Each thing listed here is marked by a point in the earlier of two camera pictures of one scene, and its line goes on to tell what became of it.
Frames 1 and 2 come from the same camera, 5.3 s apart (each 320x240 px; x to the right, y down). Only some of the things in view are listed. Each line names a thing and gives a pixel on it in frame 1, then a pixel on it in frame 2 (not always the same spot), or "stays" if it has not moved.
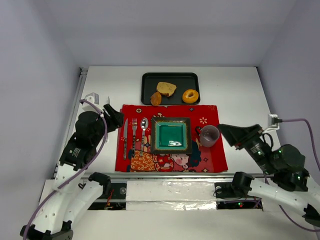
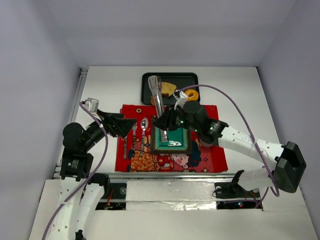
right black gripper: (244, 137) → (171, 120)
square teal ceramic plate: (171, 135) stays
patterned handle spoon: (144, 124) stays
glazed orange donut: (190, 96) stays
